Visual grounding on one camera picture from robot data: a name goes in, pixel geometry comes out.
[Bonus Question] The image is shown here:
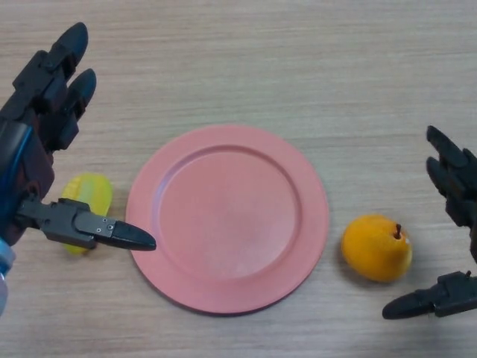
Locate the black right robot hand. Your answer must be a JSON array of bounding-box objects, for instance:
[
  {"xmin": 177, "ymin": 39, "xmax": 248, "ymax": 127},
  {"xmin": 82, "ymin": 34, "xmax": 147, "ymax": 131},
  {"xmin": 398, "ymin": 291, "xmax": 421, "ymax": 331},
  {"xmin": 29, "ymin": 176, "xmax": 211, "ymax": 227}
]
[{"xmin": 382, "ymin": 125, "xmax": 477, "ymax": 321}]

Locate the pink round plate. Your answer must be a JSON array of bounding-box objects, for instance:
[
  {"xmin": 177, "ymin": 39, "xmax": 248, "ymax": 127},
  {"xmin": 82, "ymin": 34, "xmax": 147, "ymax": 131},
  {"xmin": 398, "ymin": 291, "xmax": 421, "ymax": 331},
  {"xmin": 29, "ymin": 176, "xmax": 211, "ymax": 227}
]
[{"xmin": 125, "ymin": 125, "xmax": 331, "ymax": 317}]

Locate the yellow pear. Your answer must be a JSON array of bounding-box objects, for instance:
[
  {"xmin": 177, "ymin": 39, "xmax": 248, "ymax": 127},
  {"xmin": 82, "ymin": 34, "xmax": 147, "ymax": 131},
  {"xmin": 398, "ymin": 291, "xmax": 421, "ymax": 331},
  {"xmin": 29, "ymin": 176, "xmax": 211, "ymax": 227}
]
[{"xmin": 341, "ymin": 213, "xmax": 414, "ymax": 283}]

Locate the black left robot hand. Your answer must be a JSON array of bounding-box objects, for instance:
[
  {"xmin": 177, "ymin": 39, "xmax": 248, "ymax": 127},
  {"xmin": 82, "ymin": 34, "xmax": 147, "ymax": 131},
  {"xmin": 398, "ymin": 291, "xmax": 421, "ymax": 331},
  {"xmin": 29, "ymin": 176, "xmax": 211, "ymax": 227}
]
[{"xmin": 0, "ymin": 22, "xmax": 157, "ymax": 253}]

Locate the yellow starfruit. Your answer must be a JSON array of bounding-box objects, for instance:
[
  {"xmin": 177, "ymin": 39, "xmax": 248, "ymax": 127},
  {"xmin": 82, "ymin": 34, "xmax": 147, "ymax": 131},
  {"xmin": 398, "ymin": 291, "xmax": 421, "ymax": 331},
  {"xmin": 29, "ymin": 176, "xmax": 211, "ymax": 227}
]
[{"xmin": 61, "ymin": 172, "xmax": 114, "ymax": 257}]

